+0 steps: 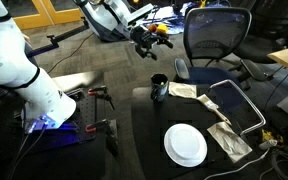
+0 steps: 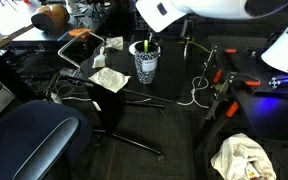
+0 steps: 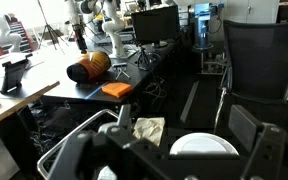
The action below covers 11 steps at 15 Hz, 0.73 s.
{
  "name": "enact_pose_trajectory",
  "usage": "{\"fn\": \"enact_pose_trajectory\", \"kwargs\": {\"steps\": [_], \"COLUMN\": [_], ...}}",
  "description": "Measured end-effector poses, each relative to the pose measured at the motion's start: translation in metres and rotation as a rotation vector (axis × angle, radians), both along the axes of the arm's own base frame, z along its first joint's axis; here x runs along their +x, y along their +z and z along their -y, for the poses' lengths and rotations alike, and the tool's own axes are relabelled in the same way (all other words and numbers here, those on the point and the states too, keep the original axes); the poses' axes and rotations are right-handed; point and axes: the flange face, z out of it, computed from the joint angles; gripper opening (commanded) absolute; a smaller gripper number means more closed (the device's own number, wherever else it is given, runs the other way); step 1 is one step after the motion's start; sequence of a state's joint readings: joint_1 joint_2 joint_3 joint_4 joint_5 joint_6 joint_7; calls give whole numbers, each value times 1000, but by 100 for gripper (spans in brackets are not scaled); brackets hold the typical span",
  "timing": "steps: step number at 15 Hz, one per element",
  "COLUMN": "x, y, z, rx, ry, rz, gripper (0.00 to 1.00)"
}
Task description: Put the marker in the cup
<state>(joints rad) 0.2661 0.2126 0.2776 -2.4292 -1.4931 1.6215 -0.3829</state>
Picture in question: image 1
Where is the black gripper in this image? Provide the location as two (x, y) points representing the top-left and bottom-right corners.
(130, 25), (174, 61)

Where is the black speckled cup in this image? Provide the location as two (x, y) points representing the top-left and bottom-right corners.
(150, 73), (169, 103)

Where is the yellow block object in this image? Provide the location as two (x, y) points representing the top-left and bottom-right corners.
(156, 23), (169, 36)

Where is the orange round object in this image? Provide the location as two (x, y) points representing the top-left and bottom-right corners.
(148, 23), (158, 34)

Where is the blue plastic sheet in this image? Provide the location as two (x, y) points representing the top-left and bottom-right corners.
(143, 1), (232, 36)

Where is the crumpled paper napkin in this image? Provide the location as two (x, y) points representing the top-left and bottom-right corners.
(206, 121), (254, 164)
(168, 81), (198, 100)

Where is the blue seat mesh office chair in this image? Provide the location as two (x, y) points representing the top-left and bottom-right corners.
(173, 6), (272, 92)

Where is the white bristle paint brush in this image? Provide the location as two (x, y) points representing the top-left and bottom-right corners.
(196, 93), (233, 127)

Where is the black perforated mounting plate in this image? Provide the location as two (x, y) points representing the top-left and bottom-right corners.
(23, 88), (99, 151)

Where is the white round plate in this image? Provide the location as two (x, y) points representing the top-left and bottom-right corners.
(163, 123), (208, 168)

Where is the black office chair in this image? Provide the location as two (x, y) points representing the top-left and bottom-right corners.
(232, 0), (288, 83)

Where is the light wooden desk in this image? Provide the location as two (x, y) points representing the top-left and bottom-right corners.
(267, 43), (288, 78)

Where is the yellow black plug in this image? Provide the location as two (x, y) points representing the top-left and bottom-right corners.
(261, 129), (285, 145)

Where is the white power adapter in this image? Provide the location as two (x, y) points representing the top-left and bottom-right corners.
(258, 139), (279, 151)

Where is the black clamp orange handle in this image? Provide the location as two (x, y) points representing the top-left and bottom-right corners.
(84, 118), (120, 156)
(87, 85), (116, 110)

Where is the black floor cable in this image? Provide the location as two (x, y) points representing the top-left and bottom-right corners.
(46, 32), (95, 75)

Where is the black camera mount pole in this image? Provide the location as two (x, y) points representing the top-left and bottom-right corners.
(25, 23), (90, 58)

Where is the silver metal tube frame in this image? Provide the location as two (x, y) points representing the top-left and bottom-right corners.
(208, 79), (267, 137)

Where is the yellow wooden door frame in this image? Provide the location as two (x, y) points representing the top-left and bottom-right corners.
(12, 0), (85, 30)

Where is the long white cable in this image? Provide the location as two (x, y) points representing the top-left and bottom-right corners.
(203, 146), (272, 180)

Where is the black cable bundle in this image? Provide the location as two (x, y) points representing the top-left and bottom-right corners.
(258, 146), (288, 180)

